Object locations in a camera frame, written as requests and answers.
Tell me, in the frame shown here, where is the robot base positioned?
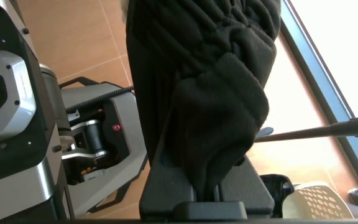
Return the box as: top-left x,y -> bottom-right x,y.
0,0 -> 149,224

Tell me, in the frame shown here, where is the white laundry basket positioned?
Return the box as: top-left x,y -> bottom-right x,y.
282,182 -> 356,220

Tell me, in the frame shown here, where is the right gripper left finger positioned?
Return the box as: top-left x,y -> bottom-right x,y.
139,114 -> 196,218

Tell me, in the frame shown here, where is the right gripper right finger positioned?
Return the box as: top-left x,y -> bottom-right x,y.
218,156 -> 275,218

